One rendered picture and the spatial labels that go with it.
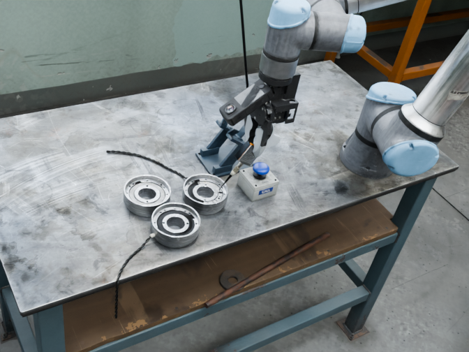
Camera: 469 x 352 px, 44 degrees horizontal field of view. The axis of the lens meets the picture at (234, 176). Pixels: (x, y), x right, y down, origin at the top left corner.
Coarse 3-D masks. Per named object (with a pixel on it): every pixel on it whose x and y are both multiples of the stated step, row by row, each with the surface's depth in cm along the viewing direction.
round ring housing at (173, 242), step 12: (168, 204) 127; (180, 204) 128; (156, 216) 125; (168, 216) 126; (180, 216) 127; (156, 228) 121; (168, 228) 123; (168, 240) 121; (180, 240) 121; (192, 240) 123
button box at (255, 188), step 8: (248, 168) 140; (240, 176) 140; (248, 176) 138; (256, 176) 138; (264, 176) 138; (272, 176) 139; (240, 184) 141; (248, 184) 137; (256, 184) 136; (264, 184) 136; (272, 184) 138; (248, 192) 138; (256, 192) 136; (264, 192) 138; (272, 192) 140
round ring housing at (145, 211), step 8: (136, 176) 132; (144, 176) 133; (152, 176) 133; (128, 184) 131; (160, 184) 133; (168, 184) 132; (128, 192) 130; (136, 192) 130; (144, 192) 133; (152, 192) 132; (168, 192) 132; (128, 200) 127; (144, 200) 128; (152, 200) 129; (168, 200) 129; (128, 208) 129; (136, 208) 126; (144, 208) 126; (152, 208) 126; (144, 216) 128
